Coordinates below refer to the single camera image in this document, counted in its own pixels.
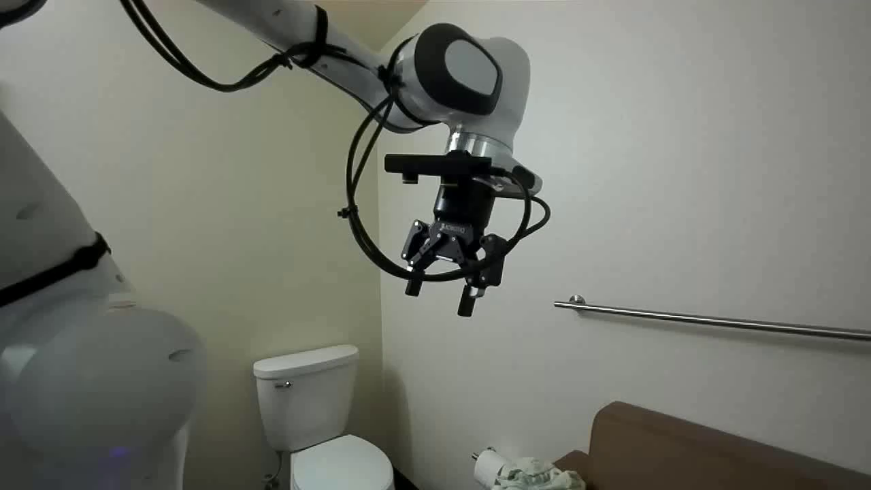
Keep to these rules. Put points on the white toilet paper roll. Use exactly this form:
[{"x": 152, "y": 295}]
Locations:
[{"x": 487, "y": 466}]

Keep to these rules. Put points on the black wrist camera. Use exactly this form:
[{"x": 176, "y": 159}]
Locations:
[{"x": 426, "y": 165}]

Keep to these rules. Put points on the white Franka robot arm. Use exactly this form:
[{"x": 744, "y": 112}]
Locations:
[{"x": 508, "y": 84}]

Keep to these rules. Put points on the pale green terry cloth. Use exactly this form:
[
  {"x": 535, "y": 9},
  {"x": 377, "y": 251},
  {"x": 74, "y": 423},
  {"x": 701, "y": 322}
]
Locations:
[{"x": 535, "y": 477}]

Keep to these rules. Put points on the metal wall grab bar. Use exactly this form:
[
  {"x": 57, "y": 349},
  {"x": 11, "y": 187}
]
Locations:
[{"x": 708, "y": 319}]

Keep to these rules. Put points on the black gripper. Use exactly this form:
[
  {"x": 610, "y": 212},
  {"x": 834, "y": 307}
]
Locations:
[{"x": 463, "y": 212}]

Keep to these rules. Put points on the brown cardboard box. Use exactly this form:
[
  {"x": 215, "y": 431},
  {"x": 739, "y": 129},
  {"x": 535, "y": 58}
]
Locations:
[{"x": 690, "y": 453}]

